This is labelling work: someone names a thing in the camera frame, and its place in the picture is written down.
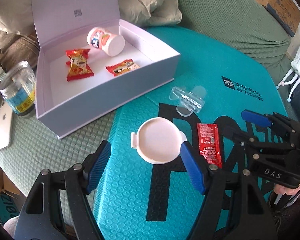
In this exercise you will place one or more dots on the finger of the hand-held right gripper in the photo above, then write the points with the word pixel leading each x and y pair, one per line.
pixel 245 140
pixel 255 118

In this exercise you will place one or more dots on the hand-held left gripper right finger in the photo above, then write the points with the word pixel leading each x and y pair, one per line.
pixel 192 167

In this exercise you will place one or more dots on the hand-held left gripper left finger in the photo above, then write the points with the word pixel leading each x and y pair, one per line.
pixel 100 165

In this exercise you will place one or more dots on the red ketchup packet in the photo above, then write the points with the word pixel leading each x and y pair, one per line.
pixel 208 142

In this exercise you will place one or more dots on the white round plastic lid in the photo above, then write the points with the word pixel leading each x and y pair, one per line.
pixel 157 140

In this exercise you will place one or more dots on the clear suction cup clip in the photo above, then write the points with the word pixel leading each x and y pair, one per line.
pixel 190 101

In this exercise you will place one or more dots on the red cartoon candy packet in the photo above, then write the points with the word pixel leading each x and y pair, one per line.
pixel 78 65
pixel 123 67

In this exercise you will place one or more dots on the pink chewing gum bottle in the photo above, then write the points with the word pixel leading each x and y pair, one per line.
pixel 110 43

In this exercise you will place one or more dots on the light purple gift box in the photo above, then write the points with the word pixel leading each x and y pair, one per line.
pixel 65 5

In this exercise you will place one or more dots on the person's right hand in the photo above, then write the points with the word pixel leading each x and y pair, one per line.
pixel 283 190

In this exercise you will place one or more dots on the white rack with pink tips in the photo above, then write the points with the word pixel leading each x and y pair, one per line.
pixel 292 85

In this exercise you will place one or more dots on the person's dark jacket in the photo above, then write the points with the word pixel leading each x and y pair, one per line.
pixel 290 220

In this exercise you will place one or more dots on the teal bubble mailer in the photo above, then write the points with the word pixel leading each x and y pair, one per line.
pixel 145 205

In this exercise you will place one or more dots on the silver smartphone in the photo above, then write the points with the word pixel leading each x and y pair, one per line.
pixel 3 130

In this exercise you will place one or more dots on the green sofa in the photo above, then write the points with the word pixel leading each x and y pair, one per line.
pixel 227 17

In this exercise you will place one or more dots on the cardboard box with teal print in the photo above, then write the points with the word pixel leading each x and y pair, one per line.
pixel 0 195

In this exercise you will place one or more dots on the person's beige fleece trousers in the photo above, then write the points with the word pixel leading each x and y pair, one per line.
pixel 11 228

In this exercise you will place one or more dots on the clear jar with yellow label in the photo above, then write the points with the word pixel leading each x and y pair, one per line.
pixel 17 87

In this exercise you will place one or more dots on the cardboard box with blue print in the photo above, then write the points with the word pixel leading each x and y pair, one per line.
pixel 282 7

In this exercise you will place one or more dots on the brown woven cushion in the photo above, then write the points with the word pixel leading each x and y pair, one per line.
pixel 12 50

